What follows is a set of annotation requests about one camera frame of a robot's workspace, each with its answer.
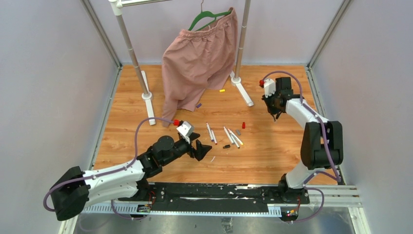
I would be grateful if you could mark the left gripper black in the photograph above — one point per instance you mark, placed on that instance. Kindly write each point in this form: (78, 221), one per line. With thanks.
(201, 149)

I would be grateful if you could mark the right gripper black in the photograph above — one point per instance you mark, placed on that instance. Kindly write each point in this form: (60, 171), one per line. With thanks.
(272, 111)

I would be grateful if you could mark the white marker yellow tip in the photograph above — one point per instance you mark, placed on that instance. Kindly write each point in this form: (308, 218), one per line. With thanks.
(235, 137)

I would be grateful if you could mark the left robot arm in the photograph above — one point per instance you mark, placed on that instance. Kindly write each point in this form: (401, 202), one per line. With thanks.
(77, 189)

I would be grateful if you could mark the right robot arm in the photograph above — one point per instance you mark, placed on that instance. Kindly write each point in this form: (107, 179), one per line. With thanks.
(322, 142)

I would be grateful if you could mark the white marker red tip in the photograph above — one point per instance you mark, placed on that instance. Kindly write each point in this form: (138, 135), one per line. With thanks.
(213, 137)

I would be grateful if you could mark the white marker grey tip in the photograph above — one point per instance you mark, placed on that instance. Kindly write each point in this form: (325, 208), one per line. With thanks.
(228, 135)

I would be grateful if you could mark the white marker teal tip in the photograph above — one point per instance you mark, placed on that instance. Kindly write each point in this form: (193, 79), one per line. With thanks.
(234, 141)

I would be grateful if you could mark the pink shorts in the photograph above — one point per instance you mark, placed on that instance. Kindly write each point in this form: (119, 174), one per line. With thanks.
(196, 61)

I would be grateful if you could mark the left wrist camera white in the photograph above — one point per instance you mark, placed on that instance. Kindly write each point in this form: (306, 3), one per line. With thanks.
(185, 129)

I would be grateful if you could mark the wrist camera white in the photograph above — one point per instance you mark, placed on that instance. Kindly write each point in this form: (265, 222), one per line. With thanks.
(185, 129)
(269, 86)

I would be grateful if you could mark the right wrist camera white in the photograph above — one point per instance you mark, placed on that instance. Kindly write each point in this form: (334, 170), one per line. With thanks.
(269, 86)

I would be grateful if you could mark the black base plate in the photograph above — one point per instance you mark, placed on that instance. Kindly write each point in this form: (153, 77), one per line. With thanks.
(216, 198)

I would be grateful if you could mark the aluminium frame rail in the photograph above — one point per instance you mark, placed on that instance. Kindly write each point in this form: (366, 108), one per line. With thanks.
(320, 196)

